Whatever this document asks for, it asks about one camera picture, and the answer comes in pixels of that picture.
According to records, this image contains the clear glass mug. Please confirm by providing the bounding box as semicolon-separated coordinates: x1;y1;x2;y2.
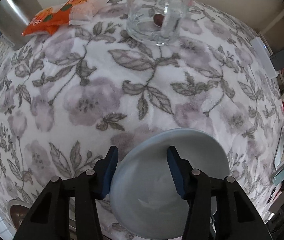
126;0;202;46

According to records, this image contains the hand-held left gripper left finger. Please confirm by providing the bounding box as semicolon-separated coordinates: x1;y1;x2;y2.
13;145;119;240

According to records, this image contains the light blue bowl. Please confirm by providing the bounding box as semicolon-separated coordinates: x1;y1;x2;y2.
109;128;230;239

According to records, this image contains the white power strip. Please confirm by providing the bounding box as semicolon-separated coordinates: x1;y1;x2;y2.
251;37;278;78

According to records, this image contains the orange snack packet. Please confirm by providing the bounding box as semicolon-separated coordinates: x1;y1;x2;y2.
30;0;103;27
22;21;61;37

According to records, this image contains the black charger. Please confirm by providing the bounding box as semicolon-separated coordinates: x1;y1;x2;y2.
269;49;284;70

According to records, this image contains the white phone stand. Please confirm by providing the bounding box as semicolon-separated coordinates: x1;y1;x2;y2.
274;127;284;171

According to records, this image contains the stainless steel thermos jug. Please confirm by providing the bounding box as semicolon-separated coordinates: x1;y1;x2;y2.
0;0;44;50

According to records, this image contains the grey-rimmed brown object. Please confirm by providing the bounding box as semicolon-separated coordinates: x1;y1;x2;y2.
7;199;31;230

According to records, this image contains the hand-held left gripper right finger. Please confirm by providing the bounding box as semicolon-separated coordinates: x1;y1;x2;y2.
166;145;270;240

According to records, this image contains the white shelf unit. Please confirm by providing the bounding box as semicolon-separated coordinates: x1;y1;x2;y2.
257;5;284;90

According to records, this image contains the floral blanket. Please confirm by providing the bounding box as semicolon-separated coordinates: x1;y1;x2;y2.
0;0;284;240

